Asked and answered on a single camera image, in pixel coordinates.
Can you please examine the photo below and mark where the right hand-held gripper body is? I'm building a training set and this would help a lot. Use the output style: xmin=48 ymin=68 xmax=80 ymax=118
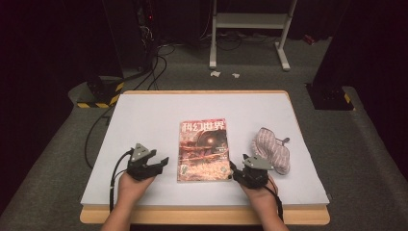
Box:
xmin=236 ymin=154 xmax=276 ymax=191

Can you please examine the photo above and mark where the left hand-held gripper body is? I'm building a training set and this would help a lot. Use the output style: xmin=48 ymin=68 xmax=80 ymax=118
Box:
xmin=126 ymin=142 xmax=159 ymax=182

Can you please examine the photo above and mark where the striped pink cloth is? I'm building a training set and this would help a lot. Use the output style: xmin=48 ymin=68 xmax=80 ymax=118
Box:
xmin=251 ymin=126 xmax=292 ymax=176

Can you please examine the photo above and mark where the red and purple magazine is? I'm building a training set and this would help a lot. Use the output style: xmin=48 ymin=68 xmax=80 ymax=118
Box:
xmin=176 ymin=117 xmax=233 ymax=183

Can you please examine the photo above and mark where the person's right hand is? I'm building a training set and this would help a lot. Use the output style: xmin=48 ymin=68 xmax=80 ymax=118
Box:
xmin=241 ymin=174 xmax=279 ymax=214

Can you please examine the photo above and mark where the person's left hand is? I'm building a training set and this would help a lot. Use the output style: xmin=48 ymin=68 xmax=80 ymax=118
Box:
xmin=116 ymin=172 xmax=157 ymax=210

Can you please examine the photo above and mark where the white table mat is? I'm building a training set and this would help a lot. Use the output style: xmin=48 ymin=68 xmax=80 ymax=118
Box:
xmin=80 ymin=92 xmax=331 ymax=207

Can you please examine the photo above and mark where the wooden table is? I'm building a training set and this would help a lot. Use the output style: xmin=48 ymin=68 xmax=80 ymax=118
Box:
xmin=79 ymin=90 xmax=332 ymax=226

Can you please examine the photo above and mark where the black yellow striped base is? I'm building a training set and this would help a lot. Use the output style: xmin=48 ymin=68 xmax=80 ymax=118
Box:
xmin=75 ymin=75 xmax=125 ymax=110
xmin=305 ymin=82 xmax=357 ymax=112

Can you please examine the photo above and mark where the dark equipment rack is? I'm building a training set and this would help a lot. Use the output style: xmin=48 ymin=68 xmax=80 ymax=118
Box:
xmin=101 ymin=0 xmax=162 ymax=74

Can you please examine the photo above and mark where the small red object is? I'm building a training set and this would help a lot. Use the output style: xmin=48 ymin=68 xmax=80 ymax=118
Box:
xmin=302 ymin=34 xmax=318 ymax=46

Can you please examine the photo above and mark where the white metal stand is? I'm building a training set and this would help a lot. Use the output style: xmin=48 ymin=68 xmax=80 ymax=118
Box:
xmin=208 ymin=0 xmax=298 ymax=72

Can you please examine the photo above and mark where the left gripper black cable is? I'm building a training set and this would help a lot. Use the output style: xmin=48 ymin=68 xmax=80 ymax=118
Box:
xmin=108 ymin=148 xmax=135 ymax=214

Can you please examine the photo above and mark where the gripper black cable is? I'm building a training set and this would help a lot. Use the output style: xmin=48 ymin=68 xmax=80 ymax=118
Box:
xmin=267 ymin=178 xmax=286 ymax=223
xmin=108 ymin=148 xmax=135 ymax=214

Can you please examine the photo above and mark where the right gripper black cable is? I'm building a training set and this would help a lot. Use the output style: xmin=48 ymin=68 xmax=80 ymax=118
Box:
xmin=267 ymin=178 xmax=286 ymax=223

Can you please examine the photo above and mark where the black floor cable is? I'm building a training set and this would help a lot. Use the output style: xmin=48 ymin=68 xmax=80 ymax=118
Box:
xmin=83 ymin=105 xmax=115 ymax=170

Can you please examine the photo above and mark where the bundle of black floor cables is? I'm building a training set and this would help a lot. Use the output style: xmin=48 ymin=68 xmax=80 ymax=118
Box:
xmin=130 ymin=42 xmax=177 ymax=91

